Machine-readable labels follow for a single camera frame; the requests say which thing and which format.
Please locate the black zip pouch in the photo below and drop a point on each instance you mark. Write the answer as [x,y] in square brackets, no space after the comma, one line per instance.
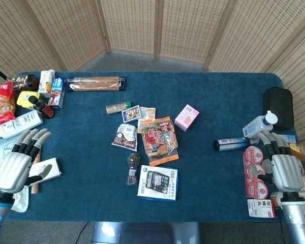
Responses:
[279,108]

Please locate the white bottle blue label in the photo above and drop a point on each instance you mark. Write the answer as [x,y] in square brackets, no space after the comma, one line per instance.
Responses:
[259,125]

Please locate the cork-wrapped tube green cap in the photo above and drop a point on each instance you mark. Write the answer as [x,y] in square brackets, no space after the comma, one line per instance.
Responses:
[117,107]

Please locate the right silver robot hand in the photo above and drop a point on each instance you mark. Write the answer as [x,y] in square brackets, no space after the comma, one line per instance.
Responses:
[286,169]

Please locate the blue table cloth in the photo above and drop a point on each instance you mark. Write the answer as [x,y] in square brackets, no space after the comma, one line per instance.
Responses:
[152,152]

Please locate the small card pack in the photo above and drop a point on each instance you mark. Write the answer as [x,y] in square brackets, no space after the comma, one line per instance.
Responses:
[131,114]

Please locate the blue white red carton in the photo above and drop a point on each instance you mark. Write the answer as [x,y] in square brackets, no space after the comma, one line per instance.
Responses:
[57,92]

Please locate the dark soy sauce bottle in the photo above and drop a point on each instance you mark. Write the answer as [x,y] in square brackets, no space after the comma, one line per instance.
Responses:
[42,106]

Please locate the white orange juice carton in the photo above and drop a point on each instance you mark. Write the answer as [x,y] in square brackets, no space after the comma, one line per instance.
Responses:
[46,84]

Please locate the white plastic bag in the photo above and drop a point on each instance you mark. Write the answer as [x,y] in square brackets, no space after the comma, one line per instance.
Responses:
[21,200]

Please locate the white box black print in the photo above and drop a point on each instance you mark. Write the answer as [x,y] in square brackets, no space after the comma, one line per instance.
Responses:
[52,169]

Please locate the white dark-red snack pouch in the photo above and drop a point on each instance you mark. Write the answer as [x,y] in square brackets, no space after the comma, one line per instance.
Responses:
[125,138]

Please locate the orange red snack bag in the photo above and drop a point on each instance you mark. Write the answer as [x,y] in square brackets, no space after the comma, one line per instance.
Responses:
[160,141]

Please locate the yellow orange snack packet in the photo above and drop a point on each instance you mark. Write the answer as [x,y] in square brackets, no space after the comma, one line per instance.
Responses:
[298,151]

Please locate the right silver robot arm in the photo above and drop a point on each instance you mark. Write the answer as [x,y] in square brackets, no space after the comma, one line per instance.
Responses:
[296,218]

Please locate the white lotion bottle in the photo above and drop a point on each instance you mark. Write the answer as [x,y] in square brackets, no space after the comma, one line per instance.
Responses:
[16,125]

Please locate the woven folding screen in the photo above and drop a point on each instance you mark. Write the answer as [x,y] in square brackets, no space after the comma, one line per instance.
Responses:
[152,30]

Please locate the red white cup pack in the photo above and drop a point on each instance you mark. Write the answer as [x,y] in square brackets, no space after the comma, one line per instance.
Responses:
[255,172]

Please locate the pink box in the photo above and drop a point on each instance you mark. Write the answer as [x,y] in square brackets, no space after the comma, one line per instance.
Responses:
[186,117]

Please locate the red chips bag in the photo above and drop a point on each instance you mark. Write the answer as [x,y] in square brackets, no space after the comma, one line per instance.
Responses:
[1,106]

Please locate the clear pepper grinder bottle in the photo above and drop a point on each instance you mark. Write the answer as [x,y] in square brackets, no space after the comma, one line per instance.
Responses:
[132,169]

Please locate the white blue DEX package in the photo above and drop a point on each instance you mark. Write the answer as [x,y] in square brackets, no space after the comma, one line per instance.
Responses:
[157,183]

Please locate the blue black spray can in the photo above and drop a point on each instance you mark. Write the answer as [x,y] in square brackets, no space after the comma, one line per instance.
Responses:
[231,144]

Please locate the cork stick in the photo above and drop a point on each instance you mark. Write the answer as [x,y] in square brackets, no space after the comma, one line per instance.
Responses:
[36,189]

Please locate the white paper sheet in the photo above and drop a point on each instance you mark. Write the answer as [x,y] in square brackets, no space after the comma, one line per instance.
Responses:
[1,150]

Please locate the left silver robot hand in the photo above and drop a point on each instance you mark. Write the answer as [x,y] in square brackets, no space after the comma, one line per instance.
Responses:
[14,167]

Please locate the yellow black container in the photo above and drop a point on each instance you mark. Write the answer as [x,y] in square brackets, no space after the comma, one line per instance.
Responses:
[25,99]

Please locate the small white red carton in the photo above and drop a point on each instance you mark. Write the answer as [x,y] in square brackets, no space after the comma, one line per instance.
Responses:
[260,208]

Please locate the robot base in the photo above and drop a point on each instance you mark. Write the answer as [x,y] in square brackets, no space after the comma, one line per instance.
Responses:
[145,232]

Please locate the brown nut jar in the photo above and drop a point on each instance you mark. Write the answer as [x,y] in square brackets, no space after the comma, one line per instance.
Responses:
[28,81]

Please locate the long brown cracker pack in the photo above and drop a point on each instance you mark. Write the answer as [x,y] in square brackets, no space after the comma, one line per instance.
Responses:
[96,84]

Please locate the small white yellow packet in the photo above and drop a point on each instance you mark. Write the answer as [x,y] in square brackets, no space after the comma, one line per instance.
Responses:
[148,112]

